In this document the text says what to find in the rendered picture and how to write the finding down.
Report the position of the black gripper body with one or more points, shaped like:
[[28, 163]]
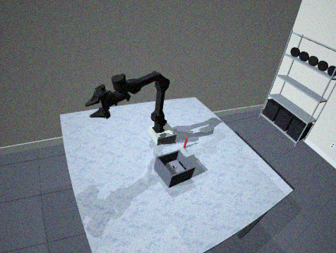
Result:
[[106, 101]]

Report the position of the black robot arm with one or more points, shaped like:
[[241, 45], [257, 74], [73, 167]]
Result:
[[123, 86]]

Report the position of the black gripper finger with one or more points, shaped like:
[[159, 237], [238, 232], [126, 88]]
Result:
[[98, 114], [93, 100]]

